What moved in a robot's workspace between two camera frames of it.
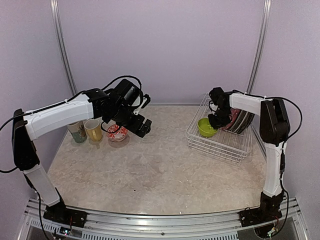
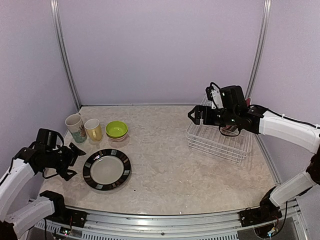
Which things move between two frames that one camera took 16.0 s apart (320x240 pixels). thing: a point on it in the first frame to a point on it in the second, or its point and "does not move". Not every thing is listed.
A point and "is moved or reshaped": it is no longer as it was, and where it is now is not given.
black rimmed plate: x=242 y=121 is moved or reshaped
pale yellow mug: x=93 y=129 does not move
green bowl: x=205 y=128 to x=116 y=129
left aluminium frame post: x=56 y=18 does not move
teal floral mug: x=78 y=132 does not move
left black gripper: x=135 y=127 to x=71 y=157
